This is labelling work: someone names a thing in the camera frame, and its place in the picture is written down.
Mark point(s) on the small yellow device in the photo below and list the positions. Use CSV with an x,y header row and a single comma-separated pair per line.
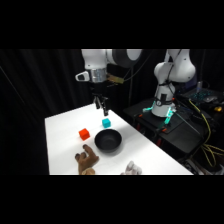
x,y
218,109

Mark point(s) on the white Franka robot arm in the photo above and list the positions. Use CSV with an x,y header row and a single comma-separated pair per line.
x,y
95,60

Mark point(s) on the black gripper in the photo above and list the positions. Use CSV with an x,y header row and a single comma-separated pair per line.
x,y
99,88

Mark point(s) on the teal cube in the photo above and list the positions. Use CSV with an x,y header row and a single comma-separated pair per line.
x,y
106,123

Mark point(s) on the black robot stand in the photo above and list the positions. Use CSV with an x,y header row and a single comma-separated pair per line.
x,y
180,133

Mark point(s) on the black bowl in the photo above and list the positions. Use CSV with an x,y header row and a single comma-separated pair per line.
x,y
108,141

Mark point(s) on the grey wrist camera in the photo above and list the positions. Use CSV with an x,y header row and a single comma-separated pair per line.
x,y
82,76

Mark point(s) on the red cube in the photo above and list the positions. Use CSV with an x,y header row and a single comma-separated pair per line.
x,y
84,134

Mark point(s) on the white plush toy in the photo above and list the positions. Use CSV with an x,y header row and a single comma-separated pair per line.
x,y
132,168

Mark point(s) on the brown plush toy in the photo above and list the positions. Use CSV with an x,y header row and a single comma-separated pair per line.
x,y
87,160

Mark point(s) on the laptop with lit keyboard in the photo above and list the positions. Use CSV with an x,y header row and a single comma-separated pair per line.
x,y
203,95

